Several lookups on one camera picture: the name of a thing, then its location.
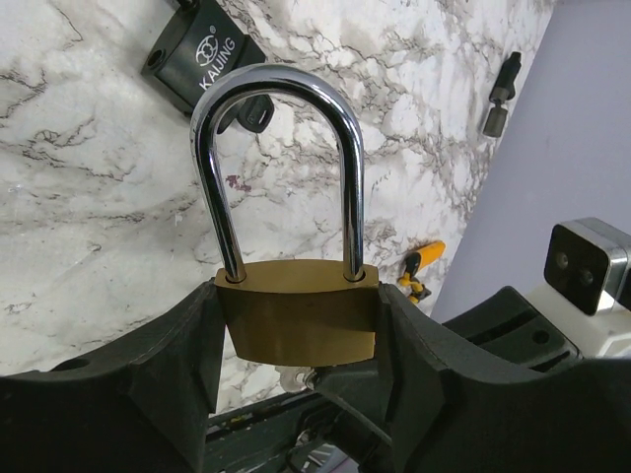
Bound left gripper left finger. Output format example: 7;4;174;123
1;285;225;472

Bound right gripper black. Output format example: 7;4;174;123
444;287;585;374

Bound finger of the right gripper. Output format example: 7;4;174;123
310;360;394;472

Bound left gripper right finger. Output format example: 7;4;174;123
376;285;630;472

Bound small silver key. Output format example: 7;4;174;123
275;367;316;393

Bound brass padlock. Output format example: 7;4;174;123
190;64;379;368

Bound black-headed key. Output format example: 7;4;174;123
237;95;274;134

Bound black padlock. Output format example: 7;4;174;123
141;1;266;114

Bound black T-shaped tool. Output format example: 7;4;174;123
482;51;522;138

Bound yellow handled pliers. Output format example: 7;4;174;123
398;278;432;304

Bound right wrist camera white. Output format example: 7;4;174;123
526;217;630;359

